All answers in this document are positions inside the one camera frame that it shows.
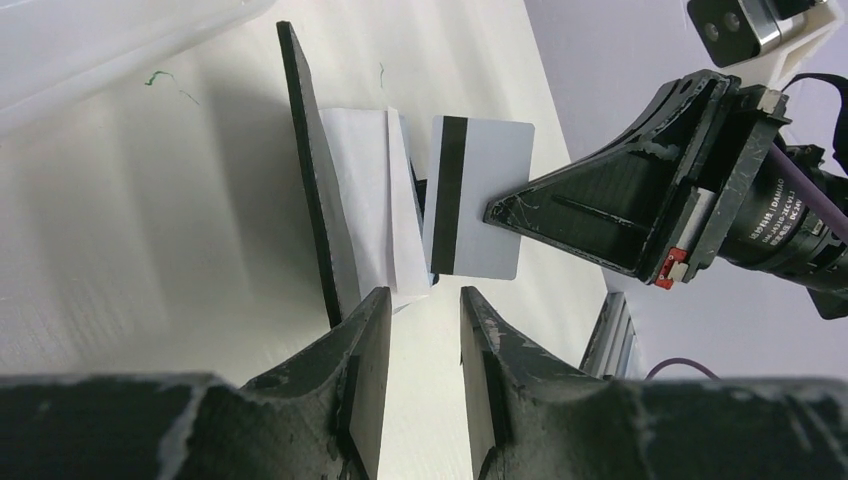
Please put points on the aluminium frame rail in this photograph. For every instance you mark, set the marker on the aluminium frame rail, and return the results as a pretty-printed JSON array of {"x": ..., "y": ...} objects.
[{"x": 613, "y": 350}]

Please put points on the white magnetic stripe card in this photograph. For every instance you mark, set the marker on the white magnetic stripe card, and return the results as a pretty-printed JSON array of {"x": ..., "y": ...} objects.
[{"x": 472, "y": 161}]

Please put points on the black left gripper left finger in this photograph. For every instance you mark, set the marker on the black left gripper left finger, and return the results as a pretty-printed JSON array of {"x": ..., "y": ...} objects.
[{"x": 321, "y": 413}]

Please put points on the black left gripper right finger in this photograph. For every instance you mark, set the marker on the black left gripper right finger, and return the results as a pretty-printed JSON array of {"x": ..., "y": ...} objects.
[{"x": 530, "y": 414}]

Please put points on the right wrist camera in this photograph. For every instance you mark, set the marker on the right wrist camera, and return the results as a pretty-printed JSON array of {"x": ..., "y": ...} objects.
[{"x": 763, "y": 41}]

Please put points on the black card holder wallet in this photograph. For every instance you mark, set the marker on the black card holder wallet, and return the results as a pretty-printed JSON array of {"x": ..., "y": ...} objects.
[{"x": 363, "y": 196}]

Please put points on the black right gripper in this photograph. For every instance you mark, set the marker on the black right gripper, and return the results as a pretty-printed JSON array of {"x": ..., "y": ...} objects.
[{"x": 703, "y": 173}]

